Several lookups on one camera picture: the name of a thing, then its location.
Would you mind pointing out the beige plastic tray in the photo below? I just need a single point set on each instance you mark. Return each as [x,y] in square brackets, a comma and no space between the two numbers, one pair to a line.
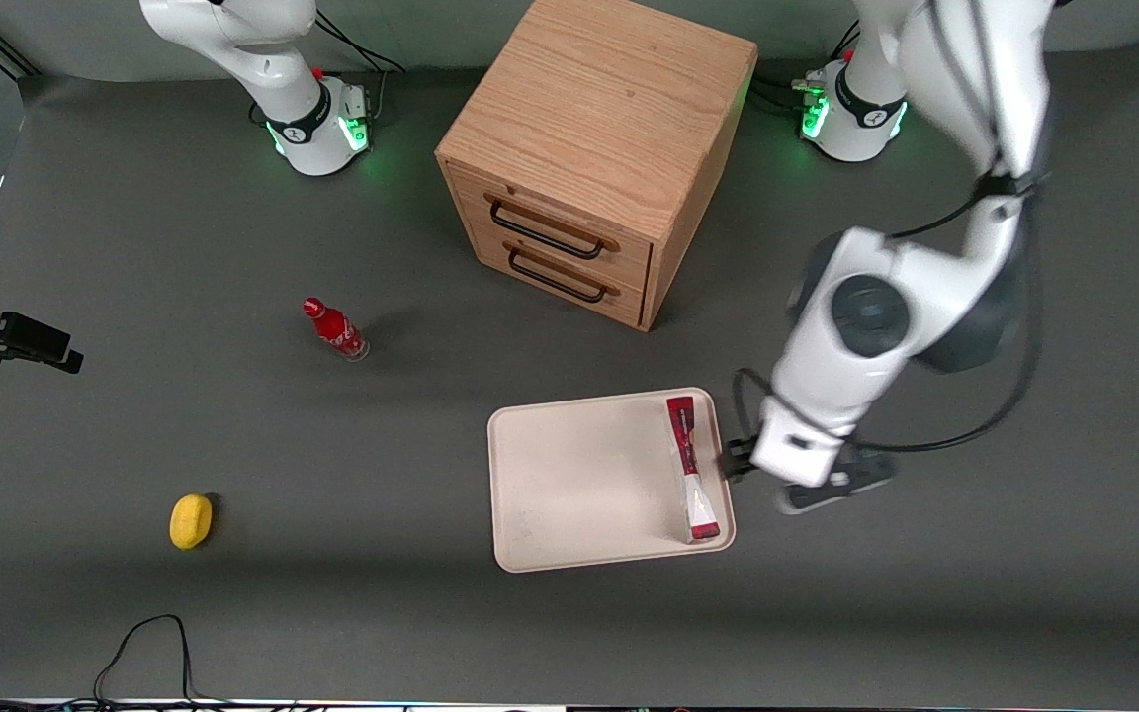
[589,480]

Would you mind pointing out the oak wooden drawer cabinet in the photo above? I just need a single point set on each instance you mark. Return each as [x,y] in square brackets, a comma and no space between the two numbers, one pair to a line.
[599,148]

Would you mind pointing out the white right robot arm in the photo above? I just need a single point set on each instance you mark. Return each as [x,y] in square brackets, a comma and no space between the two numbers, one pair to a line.
[283,89]

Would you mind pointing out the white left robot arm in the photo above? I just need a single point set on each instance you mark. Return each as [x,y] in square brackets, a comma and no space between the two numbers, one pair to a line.
[871,316]

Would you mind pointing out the red cola bottle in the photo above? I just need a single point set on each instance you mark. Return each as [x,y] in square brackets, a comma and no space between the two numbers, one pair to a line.
[336,330]

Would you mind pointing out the yellow sponge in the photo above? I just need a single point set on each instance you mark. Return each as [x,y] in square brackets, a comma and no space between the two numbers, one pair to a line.
[190,521]

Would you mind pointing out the red cookie box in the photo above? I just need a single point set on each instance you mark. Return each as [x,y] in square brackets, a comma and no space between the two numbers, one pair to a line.
[693,475]

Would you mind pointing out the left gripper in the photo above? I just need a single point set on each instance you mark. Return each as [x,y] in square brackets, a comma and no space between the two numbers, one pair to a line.
[739,458]

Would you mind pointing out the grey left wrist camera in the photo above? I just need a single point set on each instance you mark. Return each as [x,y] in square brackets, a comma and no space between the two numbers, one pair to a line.
[841,483]

